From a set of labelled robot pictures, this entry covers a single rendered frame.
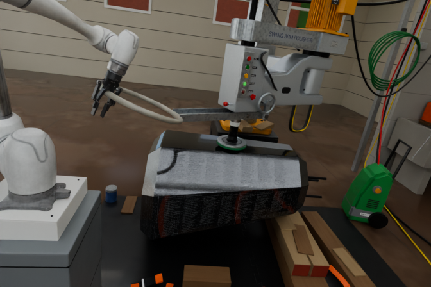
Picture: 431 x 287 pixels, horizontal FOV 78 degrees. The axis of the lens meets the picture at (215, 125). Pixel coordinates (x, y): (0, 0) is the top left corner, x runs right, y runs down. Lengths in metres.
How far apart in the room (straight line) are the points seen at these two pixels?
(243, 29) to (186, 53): 6.30
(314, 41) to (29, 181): 1.81
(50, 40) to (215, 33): 4.39
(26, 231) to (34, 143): 0.31
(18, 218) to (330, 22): 2.06
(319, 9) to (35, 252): 2.10
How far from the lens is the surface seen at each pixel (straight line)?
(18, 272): 1.26
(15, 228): 1.22
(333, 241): 2.57
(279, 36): 1.83
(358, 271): 2.38
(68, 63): 8.53
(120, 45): 1.38
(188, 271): 1.96
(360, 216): 3.15
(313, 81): 2.20
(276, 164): 1.98
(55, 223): 1.16
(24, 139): 1.15
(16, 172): 1.18
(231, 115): 1.79
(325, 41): 2.14
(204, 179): 1.80
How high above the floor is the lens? 1.58
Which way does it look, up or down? 18 degrees down
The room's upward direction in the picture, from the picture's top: 8 degrees clockwise
